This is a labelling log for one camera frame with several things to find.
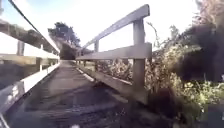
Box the grey wooden railing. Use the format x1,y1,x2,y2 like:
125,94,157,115
0,0,62,128
75,3,153,106

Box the dark green tree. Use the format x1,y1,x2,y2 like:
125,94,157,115
47,21,82,61

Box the wooden plank bridge deck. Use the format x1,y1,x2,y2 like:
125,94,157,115
4,60,174,128

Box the mass of bushes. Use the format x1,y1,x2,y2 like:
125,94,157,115
96,0,224,128

